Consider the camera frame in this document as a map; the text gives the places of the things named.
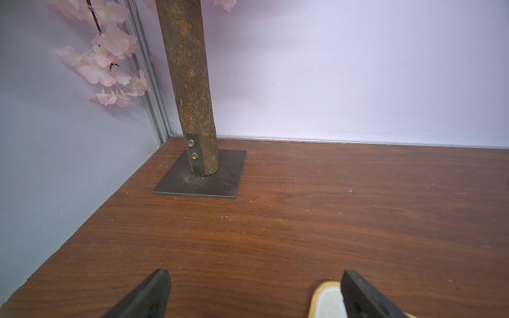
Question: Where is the white cutting board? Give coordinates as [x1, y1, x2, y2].
[309, 281, 411, 317]

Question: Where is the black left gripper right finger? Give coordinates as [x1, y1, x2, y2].
[341, 270, 408, 318]

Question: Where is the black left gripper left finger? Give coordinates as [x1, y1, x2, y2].
[103, 268, 172, 318]

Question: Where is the dark metal tree base plate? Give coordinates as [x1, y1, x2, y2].
[152, 150, 247, 199]

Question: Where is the pink cherry blossom tree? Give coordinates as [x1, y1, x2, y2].
[49, 1, 220, 178]

